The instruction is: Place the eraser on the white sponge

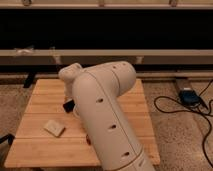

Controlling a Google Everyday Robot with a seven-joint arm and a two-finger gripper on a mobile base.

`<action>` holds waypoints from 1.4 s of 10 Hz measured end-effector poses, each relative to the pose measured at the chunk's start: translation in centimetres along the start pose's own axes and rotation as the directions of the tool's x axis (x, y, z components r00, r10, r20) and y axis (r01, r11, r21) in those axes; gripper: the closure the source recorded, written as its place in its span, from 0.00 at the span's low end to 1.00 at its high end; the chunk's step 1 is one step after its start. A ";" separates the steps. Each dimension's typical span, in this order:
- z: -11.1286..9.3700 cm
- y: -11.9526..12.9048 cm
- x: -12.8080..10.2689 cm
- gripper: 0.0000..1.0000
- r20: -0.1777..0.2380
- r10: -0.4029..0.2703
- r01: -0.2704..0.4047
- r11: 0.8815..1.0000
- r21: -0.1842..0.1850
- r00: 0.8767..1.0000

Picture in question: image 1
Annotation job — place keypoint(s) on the black stand leg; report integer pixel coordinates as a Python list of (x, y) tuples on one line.
[(29, 80)]

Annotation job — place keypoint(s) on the black eraser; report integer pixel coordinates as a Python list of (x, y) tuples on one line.
[(69, 106)]

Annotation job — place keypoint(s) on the blue power adapter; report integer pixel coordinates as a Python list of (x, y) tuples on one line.
[(189, 97)]

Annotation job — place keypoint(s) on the white sponge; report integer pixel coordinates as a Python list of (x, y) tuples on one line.
[(55, 128)]

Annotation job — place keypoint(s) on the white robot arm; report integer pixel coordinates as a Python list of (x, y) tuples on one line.
[(95, 91)]

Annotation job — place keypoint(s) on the black table clamp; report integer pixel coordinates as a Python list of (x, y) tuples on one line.
[(9, 138)]

